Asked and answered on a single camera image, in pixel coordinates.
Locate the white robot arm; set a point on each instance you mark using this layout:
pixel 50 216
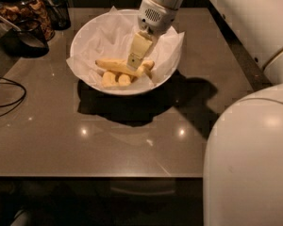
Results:
pixel 243 165

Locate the white bowl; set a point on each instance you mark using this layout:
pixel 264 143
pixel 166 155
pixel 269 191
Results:
pixel 125 90

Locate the metal spoon handle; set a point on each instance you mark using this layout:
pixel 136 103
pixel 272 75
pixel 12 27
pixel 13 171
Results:
pixel 7 22

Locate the black mesh cup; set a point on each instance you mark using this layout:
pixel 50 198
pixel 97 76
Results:
pixel 26 41

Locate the yellow banana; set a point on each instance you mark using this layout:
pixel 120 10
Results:
pixel 109 79
pixel 127 75
pixel 120 66

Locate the glass jar with snacks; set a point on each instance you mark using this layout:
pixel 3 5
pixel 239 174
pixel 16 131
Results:
pixel 20 10

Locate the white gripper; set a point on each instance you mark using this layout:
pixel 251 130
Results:
pixel 155 19

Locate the black mesh pen holder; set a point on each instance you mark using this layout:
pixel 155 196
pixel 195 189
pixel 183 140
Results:
pixel 58 14

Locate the white paper liner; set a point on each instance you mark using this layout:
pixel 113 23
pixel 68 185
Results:
pixel 110 38

